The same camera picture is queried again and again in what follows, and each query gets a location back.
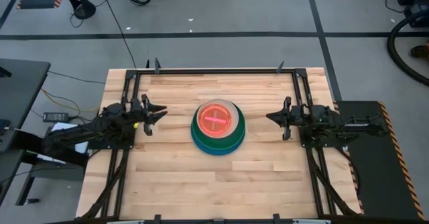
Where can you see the black power adapter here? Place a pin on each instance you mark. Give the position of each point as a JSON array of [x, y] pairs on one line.
[[55, 117]]

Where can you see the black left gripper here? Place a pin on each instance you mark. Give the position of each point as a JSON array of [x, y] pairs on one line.
[[139, 113]]

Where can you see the black table clamp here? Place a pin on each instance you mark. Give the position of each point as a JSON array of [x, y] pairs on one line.
[[281, 67], [157, 218], [276, 218], [157, 64]]

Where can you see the black aluminium table frame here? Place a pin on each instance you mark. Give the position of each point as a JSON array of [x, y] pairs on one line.
[[218, 71]]

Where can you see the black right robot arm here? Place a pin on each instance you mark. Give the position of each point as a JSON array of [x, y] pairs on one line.
[[362, 125]]

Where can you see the large blue plastic plate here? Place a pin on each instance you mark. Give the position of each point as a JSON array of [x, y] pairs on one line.
[[218, 152]]

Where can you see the white plastic plate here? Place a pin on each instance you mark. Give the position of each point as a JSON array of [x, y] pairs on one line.
[[235, 115]]

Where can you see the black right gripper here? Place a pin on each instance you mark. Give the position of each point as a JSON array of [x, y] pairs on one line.
[[298, 118]]

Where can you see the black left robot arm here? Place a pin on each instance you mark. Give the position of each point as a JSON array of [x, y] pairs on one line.
[[100, 126]]

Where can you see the black hazard-striped floor mat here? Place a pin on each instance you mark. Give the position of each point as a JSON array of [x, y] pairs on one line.
[[375, 177]]

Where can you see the small translucent orange plate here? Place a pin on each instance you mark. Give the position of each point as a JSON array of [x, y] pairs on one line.
[[207, 126]]

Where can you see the black stand base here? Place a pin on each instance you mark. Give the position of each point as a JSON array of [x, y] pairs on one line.
[[82, 9]]

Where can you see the large teal plastic plate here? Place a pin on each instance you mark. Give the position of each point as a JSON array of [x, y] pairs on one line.
[[238, 143]]

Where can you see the black desk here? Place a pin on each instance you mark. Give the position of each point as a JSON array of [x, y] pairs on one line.
[[20, 90]]

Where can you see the orange and black tool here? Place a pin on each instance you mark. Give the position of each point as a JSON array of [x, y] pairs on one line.
[[420, 51]]

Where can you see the white papers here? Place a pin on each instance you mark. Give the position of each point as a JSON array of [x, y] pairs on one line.
[[62, 126]]

